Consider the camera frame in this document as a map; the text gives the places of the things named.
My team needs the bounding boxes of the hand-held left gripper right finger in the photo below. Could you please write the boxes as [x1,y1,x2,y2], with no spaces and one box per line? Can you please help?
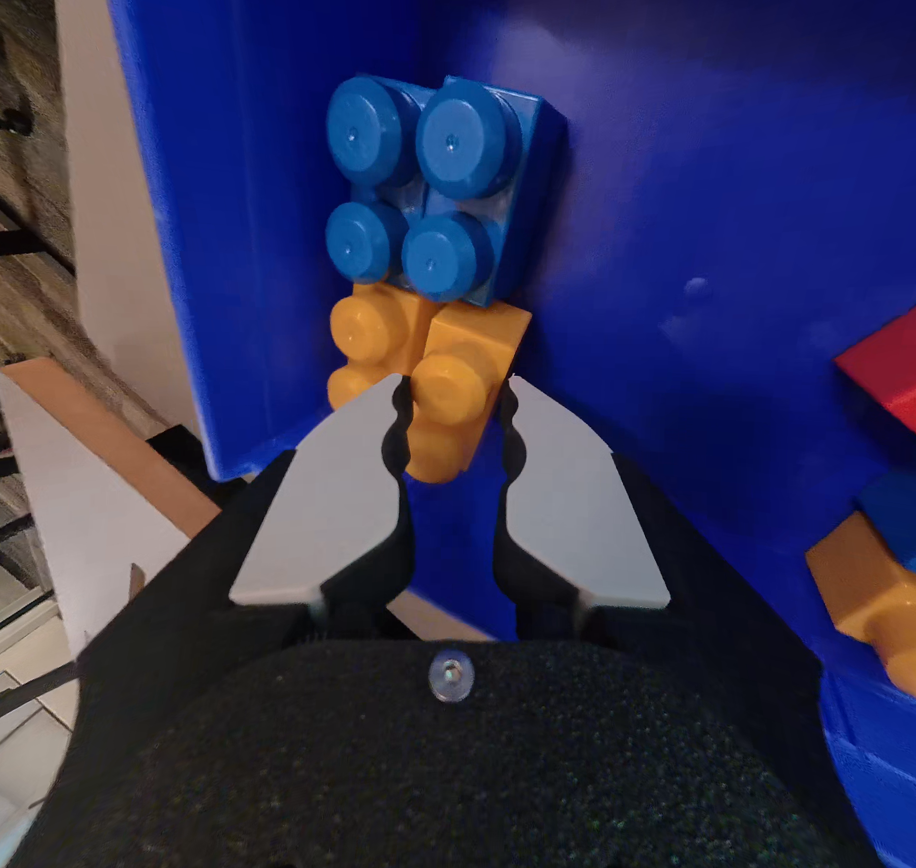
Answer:
[492,376,672,636]

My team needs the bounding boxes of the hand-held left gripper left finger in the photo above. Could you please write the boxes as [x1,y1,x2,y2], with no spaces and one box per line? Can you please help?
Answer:
[229,374,416,629]

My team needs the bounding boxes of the orange two-stud mega block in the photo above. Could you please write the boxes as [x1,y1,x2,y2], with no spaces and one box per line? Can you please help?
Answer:
[406,300,534,484]

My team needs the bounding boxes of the blue plastic bin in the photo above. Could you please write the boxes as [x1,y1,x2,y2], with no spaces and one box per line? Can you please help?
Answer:
[96,0,916,868]

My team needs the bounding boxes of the pile of colourful mega blocks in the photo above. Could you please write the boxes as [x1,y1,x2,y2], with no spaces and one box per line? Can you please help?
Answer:
[325,75,916,697]

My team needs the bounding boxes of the wood-edged office desk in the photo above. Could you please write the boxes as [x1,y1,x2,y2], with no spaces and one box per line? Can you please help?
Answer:
[0,356,223,661]

